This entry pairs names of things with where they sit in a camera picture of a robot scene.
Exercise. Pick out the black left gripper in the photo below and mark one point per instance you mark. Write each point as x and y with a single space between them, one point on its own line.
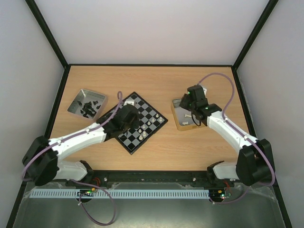
136 124

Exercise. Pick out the black and white chessboard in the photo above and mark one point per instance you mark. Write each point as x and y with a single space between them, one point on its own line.
150 121

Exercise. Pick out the gold-rimmed metal tin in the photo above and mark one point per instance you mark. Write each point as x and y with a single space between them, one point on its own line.
178 115

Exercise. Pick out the pile of black chess pieces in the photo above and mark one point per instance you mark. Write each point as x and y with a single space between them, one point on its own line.
89 109

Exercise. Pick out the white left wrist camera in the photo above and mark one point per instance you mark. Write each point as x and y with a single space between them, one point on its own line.
131 102

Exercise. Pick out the silver metal tin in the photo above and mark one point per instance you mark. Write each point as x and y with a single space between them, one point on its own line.
85 96

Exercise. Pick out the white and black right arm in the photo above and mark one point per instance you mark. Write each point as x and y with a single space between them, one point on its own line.
255 160

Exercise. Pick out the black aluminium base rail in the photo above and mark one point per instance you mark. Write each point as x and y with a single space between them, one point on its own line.
205 179

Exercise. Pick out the light blue slotted cable duct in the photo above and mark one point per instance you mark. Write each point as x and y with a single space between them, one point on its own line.
119 194

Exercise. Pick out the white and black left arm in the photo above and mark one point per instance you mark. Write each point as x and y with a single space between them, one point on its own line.
44 160

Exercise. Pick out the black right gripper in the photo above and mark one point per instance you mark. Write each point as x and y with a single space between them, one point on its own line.
185 102

